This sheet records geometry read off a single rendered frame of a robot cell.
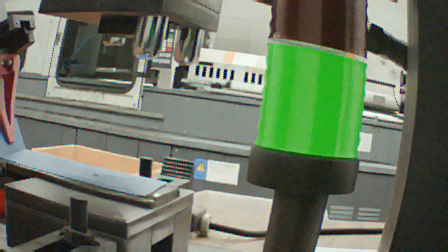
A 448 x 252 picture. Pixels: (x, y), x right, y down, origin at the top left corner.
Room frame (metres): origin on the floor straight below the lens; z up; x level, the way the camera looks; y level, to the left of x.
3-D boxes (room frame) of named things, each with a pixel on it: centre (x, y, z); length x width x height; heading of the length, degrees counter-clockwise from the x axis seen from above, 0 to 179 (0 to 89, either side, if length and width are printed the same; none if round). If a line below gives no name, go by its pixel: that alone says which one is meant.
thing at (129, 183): (0.58, 0.11, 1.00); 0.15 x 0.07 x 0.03; 82
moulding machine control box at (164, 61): (5.14, 0.40, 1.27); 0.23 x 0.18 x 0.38; 168
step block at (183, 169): (0.80, 0.04, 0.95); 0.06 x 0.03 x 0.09; 171
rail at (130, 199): (0.54, 0.10, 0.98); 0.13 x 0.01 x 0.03; 81
